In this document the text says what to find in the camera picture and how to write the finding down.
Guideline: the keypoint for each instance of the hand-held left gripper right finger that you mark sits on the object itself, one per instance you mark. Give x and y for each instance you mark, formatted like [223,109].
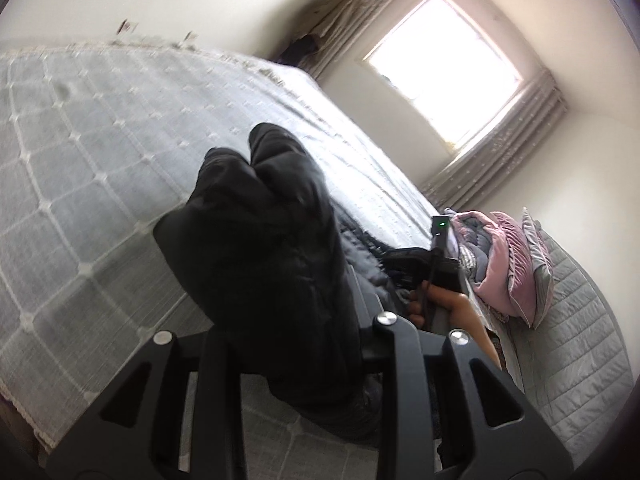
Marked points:
[400,390]

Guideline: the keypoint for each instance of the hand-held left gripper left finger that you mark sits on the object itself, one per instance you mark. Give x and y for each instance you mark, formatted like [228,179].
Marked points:
[220,410]

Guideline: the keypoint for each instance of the black quilted puffer jacket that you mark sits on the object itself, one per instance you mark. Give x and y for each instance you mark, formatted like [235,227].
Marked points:
[270,260]

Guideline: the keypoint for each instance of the person's right forearm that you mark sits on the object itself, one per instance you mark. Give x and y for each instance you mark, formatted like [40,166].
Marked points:
[475,332]

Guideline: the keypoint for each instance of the hanging clothes in corner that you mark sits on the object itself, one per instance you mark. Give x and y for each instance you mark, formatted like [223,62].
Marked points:
[300,50]

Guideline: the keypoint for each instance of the person's right hand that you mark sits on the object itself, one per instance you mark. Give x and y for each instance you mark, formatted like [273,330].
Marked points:
[442,307]

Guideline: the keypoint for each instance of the folded pink and grey blanket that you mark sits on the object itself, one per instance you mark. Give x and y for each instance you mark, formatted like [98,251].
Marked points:
[467,240]

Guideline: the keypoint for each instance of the pink velvet pillow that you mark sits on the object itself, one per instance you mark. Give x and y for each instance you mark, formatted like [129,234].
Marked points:
[505,265]

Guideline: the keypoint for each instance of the grey pillow with pink trim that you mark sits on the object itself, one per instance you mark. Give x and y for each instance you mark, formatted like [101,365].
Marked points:
[540,265]

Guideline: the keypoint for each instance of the grey patterned curtain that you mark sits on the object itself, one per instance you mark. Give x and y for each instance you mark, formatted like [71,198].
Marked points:
[500,152]
[360,15]

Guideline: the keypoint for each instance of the grey padded headboard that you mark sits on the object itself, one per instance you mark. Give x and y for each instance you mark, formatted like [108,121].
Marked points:
[575,350]

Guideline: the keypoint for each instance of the bed with grey checked cover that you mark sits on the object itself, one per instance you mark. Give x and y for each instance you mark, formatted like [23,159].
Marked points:
[100,160]

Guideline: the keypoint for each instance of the window with white frame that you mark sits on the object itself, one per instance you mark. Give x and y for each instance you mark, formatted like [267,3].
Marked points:
[445,62]

